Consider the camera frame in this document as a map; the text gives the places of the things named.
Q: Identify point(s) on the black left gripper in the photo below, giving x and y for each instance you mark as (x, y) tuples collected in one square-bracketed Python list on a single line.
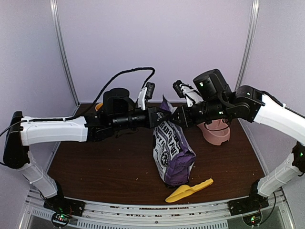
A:
[(153, 121)]

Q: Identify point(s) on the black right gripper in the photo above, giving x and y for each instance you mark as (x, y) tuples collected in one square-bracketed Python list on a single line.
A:
[(185, 120)]

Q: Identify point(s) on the purple pet food bag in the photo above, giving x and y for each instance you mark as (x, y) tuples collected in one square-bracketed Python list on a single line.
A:
[(173, 156)]

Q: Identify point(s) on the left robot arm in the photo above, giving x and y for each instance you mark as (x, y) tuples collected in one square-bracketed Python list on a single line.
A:
[(118, 112)]

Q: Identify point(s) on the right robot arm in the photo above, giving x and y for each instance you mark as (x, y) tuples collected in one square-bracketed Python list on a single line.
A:
[(213, 100)]

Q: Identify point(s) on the pink double pet feeder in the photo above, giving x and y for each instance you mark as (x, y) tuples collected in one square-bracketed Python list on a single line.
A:
[(216, 132)]

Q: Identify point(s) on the white patterned mug yellow inside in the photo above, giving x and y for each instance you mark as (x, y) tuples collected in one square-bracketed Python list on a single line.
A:
[(98, 107)]

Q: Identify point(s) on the yellow plastic scoop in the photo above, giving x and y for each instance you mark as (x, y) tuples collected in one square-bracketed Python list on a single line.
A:
[(186, 190)]

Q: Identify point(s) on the right circuit board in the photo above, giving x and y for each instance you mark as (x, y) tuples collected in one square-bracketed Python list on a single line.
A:
[(252, 219)]

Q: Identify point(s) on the circuit board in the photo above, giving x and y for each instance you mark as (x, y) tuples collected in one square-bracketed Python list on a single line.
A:
[(60, 220), (252, 219)]

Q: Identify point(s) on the left circuit board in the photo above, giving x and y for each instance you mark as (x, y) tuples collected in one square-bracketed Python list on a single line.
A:
[(60, 220)]

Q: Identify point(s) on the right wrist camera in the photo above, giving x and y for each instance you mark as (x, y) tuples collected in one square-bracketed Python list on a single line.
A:
[(187, 92)]

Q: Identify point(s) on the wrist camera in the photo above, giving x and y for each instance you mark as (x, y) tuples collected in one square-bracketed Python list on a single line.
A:
[(187, 92), (146, 93)]

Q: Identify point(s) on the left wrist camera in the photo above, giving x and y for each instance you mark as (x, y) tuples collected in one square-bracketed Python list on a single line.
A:
[(146, 93)]

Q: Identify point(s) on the right aluminium corner post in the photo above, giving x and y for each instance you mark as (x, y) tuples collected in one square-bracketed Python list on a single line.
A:
[(249, 41)]

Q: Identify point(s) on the aluminium corner post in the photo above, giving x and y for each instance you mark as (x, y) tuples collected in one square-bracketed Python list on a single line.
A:
[(64, 59), (249, 41)]

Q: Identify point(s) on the front aluminium rail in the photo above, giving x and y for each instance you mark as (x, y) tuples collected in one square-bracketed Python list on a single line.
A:
[(209, 215)]

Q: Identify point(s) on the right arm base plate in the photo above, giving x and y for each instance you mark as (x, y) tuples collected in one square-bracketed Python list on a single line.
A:
[(247, 206)]

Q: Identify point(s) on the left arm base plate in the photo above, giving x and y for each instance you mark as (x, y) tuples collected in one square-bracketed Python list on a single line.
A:
[(65, 206)]

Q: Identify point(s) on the left aluminium corner post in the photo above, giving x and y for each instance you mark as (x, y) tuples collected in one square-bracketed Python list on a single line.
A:
[(64, 59)]

